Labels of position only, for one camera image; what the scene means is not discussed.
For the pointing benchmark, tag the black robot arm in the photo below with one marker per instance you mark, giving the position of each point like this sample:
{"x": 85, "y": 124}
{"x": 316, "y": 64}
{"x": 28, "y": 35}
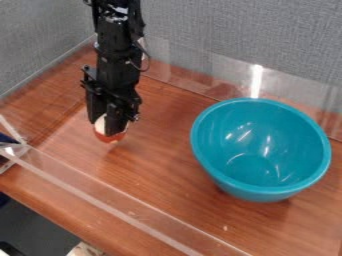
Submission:
{"x": 118, "y": 28}

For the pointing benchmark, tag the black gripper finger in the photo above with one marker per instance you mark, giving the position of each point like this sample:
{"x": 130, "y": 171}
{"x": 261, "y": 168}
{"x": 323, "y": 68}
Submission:
{"x": 96, "y": 105}
{"x": 117, "y": 116}

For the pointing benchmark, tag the clear acrylic back barrier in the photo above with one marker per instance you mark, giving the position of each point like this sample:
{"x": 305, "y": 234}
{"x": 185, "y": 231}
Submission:
{"x": 220, "y": 78}

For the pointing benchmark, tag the clear acrylic front barrier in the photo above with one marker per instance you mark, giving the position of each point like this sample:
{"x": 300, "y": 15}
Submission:
{"x": 105, "y": 199}

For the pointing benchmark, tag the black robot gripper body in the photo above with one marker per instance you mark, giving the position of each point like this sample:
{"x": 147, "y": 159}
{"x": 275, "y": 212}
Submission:
{"x": 114, "y": 77}

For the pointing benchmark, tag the blue plastic bowl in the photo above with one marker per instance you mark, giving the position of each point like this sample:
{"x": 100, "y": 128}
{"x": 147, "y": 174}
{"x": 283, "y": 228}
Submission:
{"x": 261, "y": 149}

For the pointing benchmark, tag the white brown toy mushroom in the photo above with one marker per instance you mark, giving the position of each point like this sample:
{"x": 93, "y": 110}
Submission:
{"x": 98, "y": 130}

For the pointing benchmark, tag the clear acrylic barrier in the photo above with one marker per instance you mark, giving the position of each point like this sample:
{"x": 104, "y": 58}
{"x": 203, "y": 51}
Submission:
{"x": 220, "y": 78}
{"x": 105, "y": 199}
{"x": 24, "y": 64}

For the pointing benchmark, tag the clear acrylic left barrier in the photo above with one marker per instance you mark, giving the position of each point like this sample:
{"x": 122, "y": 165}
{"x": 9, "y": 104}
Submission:
{"x": 24, "y": 64}

